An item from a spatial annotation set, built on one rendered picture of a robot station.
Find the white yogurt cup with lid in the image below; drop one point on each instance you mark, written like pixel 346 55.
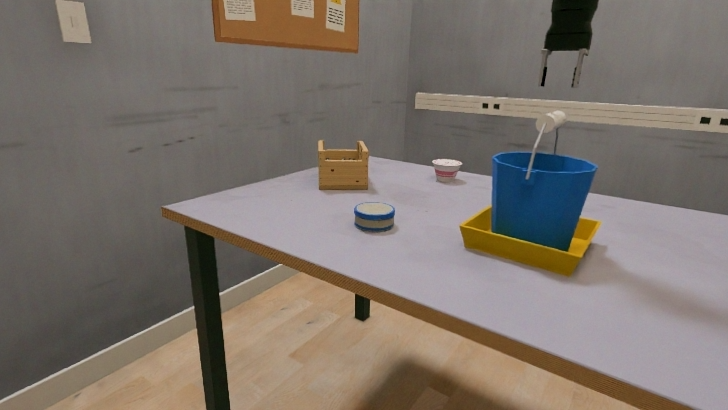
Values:
pixel 446 170

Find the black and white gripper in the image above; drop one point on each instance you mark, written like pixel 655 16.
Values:
pixel 570 31

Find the yellow rectangular tray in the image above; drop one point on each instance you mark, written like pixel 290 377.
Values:
pixel 476 233

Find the wooden crate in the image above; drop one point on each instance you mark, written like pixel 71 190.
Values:
pixel 343 169

